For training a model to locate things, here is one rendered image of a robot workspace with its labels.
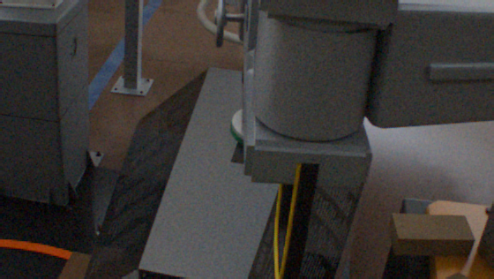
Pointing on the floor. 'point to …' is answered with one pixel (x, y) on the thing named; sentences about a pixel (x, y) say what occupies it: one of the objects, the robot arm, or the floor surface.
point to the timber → (76, 267)
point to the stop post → (132, 53)
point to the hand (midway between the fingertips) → (233, 4)
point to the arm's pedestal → (44, 101)
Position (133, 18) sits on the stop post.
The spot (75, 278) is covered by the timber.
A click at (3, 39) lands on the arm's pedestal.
